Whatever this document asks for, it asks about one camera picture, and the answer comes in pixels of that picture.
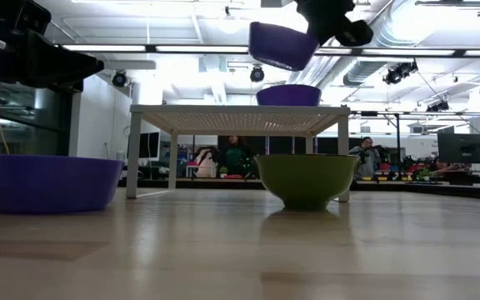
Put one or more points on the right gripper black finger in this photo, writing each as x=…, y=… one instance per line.
x=316, y=26
x=328, y=27

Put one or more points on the person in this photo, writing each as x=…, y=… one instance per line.
x=236, y=160
x=367, y=162
x=444, y=167

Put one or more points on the white perforated metal shelf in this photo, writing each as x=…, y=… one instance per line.
x=240, y=109

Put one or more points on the black aluminium table frame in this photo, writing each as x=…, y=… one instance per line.
x=452, y=192

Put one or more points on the small blue plastic bowl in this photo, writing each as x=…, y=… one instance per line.
x=50, y=183
x=288, y=96
x=279, y=46

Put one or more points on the large black monitor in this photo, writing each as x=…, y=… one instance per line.
x=464, y=148

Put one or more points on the green bowl floral inside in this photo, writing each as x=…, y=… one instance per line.
x=306, y=179

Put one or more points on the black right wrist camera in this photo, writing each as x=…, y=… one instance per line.
x=354, y=33

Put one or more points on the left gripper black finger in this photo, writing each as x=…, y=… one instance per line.
x=65, y=84
x=65, y=62

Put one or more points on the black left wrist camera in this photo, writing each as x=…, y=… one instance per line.
x=33, y=16

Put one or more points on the black ceiling spotlight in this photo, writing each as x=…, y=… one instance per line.
x=400, y=71
x=257, y=74
x=438, y=106
x=119, y=78

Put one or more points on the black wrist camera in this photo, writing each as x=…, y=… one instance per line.
x=354, y=33
x=33, y=16

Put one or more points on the long overhead light bar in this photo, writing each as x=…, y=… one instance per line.
x=106, y=48

